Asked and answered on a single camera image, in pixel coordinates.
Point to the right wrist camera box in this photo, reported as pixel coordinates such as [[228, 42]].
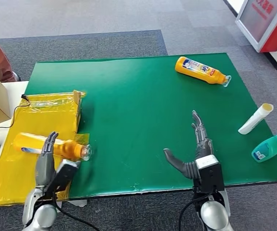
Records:
[[209, 173]]

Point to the white bottle yellow cap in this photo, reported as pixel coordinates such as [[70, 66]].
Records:
[[253, 119]]

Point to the yellow plastic covered tray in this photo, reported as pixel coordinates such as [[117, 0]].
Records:
[[44, 118]]

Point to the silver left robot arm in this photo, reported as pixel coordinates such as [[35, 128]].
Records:
[[42, 215]]

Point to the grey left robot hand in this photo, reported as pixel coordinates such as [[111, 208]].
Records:
[[44, 169]]

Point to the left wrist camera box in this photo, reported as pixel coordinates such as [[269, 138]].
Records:
[[63, 173]]

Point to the green table mat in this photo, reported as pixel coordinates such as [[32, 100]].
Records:
[[141, 121]]

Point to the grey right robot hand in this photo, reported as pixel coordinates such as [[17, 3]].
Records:
[[203, 148]]

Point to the red white sign stand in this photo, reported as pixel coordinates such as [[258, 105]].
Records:
[[263, 19]]

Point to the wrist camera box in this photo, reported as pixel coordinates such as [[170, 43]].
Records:
[[209, 173], [63, 173]]

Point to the orange detergent bottle clear cap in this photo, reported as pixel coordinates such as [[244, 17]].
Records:
[[66, 148], [196, 70]]

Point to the teal plastic bottle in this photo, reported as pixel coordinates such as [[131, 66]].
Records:
[[268, 148]]

